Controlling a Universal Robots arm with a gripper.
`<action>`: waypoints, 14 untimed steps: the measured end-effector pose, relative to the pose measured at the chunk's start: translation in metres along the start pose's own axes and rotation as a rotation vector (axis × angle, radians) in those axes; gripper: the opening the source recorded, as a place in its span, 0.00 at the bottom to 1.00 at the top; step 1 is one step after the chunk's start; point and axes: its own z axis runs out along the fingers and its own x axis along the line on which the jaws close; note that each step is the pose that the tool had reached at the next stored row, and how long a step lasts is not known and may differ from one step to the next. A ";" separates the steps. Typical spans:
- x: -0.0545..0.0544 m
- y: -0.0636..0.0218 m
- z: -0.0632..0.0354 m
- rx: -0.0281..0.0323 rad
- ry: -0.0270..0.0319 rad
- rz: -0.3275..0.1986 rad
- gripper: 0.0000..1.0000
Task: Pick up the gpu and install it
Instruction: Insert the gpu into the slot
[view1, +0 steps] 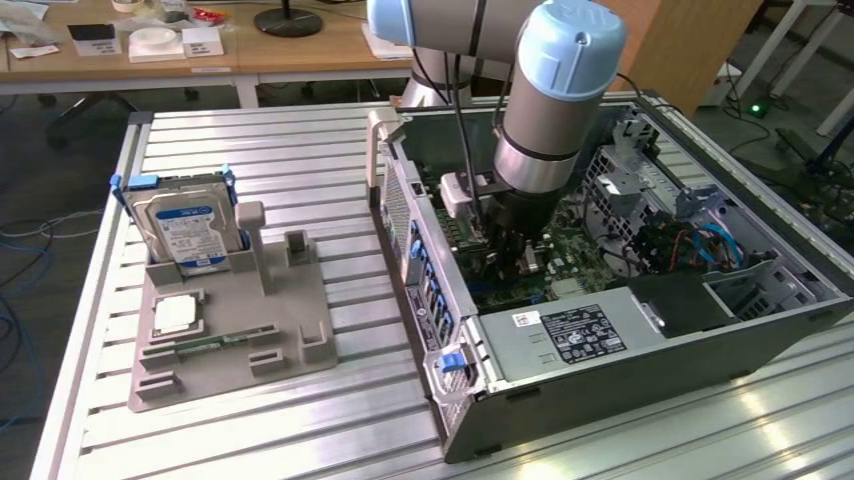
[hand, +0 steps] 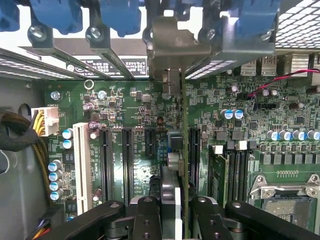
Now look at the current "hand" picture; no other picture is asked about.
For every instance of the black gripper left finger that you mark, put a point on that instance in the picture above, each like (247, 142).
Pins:
(146, 220)

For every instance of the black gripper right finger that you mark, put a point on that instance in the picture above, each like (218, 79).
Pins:
(207, 220)

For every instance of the green RAM stick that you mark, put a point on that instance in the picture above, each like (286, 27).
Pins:
(220, 180)

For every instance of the black RAM slot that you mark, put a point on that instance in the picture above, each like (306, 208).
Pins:
(242, 172)
(231, 175)

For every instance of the long black expansion slot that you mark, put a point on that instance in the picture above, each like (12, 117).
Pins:
(194, 155)
(106, 162)
(128, 162)

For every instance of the short black expansion slot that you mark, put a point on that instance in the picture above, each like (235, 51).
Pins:
(150, 142)

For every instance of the CPU socket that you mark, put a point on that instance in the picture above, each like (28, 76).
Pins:
(287, 207)

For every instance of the white expansion slot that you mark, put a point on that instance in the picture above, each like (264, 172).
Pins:
(82, 170)

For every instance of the green motherboard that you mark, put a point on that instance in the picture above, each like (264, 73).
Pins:
(140, 110)

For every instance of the open grey PC case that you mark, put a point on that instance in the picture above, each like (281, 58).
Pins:
(20, 162)

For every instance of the white power connector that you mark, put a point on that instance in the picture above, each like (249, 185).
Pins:
(48, 120)

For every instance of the black printed label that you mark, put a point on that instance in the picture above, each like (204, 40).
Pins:
(135, 67)

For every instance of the metal slot cover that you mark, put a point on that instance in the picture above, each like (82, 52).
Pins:
(112, 55)
(53, 50)

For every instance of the blue slot latch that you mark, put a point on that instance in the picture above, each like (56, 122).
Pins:
(257, 17)
(8, 15)
(121, 17)
(58, 15)

